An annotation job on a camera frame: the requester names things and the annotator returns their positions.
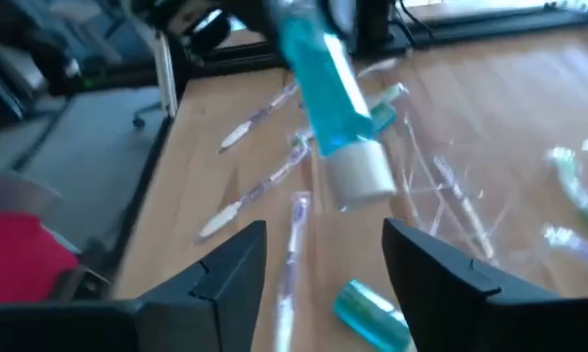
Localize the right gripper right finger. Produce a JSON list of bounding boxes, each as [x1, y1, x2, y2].
[[382, 218, 515, 352]]

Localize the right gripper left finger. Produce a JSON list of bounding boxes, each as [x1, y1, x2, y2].
[[136, 219, 268, 352]]

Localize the blue toothbrush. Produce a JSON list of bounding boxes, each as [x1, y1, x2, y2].
[[272, 190, 313, 352]]

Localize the purple toothbrush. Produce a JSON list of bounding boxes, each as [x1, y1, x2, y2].
[[195, 135, 315, 244]]

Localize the white toothbrush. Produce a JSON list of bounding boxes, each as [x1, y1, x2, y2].
[[218, 81, 300, 155]]

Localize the red object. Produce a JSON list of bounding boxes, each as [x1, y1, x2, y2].
[[0, 124, 82, 304]]

